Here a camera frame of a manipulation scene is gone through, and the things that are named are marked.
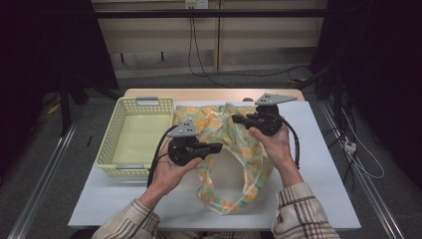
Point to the person's right hand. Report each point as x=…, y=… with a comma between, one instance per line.
x=277, y=149

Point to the black metal stand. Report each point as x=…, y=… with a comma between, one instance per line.
x=65, y=109

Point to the white table mat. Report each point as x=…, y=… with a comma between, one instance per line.
x=318, y=149

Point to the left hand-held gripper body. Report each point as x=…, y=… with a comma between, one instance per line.
x=184, y=146

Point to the person's left hand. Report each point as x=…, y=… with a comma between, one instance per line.
x=169, y=176

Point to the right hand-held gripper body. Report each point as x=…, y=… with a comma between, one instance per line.
x=270, y=116

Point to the dark curtain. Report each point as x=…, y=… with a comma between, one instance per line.
x=381, y=66
x=43, y=49

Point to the white power strip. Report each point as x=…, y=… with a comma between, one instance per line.
x=350, y=146

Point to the orange floral fabric bag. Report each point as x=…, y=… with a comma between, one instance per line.
x=239, y=142

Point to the pale yellow plastic basket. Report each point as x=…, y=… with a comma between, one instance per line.
x=132, y=132

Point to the aluminium floor rail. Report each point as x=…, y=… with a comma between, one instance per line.
x=43, y=179
x=365, y=186

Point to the white wall socket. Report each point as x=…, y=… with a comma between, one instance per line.
x=196, y=3

